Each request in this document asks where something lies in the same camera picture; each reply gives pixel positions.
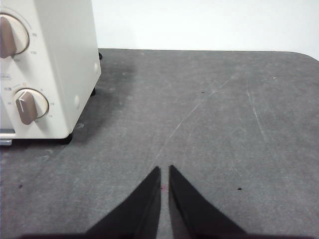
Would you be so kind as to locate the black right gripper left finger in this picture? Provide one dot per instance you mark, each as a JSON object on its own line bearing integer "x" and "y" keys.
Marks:
{"x": 134, "y": 214}

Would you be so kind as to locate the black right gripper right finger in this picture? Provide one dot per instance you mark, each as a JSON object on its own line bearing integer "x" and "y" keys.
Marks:
{"x": 197, "y": 214}

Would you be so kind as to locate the oven door with glass window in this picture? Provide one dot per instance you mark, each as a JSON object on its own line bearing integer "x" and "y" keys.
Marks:
{"x": 6, "y": 133}

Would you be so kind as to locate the silver crumb tray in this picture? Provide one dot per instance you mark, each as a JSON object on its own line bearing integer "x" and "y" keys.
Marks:
{"x": 5, "y": 142}

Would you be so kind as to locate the oven timer knob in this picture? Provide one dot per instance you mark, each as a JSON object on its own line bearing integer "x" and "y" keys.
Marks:
{"x": 30, "y": 107}

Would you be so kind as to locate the cream toaster oven body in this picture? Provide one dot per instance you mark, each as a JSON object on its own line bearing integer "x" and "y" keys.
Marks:
{"x": 64, "y": 62}

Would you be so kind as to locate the oven temperature knob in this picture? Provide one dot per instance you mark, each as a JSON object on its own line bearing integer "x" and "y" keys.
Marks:
{"x": 11, "y": 35}

